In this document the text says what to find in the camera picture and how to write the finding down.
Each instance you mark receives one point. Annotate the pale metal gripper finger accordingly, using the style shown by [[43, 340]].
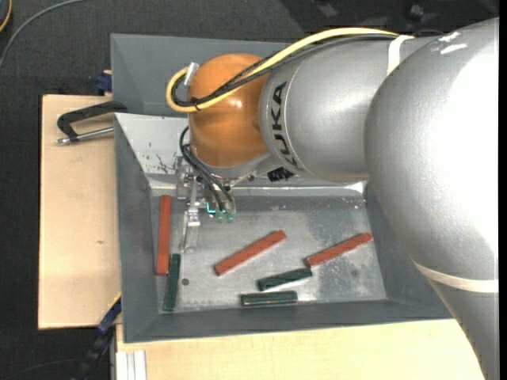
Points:
[[183, 234], [193, 236]]

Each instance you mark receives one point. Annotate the red-brown flat block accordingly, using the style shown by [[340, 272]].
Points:
[[163, 236], [249, 253], [338, 249]]

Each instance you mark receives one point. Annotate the dark green flat block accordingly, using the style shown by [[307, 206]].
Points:
[[269, 298], [285, 278], [172, 283]]

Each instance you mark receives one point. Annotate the grey metal bin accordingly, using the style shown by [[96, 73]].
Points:
[[277, 251]]

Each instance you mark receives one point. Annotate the pale wood flat board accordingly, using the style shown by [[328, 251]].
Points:
[[79, 220]]

